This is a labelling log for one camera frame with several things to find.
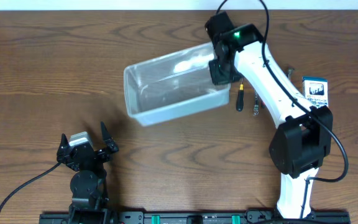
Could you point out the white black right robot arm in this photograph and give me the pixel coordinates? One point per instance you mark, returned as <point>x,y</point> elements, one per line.
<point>302,138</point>

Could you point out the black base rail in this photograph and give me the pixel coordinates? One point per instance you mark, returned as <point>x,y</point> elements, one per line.
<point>250,216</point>

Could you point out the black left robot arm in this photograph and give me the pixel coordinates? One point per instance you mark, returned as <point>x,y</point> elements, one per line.
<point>88,185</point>

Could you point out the black yellow screwdriver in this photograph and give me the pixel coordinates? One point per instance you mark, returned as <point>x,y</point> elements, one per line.
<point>240,97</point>

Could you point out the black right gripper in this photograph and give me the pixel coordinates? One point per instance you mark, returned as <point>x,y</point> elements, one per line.
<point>221,73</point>

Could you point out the clear plastic container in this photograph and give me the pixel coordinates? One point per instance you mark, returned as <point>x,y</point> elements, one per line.
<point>172,86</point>

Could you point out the silver ratchet wrench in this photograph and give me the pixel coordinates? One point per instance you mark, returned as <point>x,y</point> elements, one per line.
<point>256,103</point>

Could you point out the small black orange hammer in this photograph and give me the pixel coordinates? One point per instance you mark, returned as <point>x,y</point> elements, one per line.
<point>290,72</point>

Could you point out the blue white cardboard box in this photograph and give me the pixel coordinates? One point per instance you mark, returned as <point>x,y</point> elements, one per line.
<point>315,89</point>

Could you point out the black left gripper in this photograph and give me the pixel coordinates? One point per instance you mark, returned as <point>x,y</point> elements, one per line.
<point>86,153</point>

